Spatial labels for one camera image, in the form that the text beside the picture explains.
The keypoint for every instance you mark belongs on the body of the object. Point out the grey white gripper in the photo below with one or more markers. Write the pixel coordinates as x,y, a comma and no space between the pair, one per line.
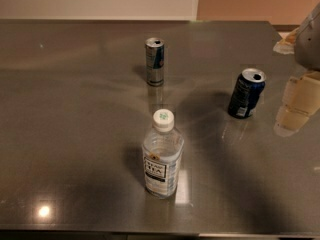
309,47

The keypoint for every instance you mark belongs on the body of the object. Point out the clear plastic water bottle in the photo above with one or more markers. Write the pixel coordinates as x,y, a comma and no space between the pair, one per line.
162,152

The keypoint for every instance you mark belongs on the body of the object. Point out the dark blue soda can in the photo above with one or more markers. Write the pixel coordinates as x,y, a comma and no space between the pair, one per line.
248,88

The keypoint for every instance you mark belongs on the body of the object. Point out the silver blue redbull can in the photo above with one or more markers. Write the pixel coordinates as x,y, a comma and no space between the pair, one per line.
155,48

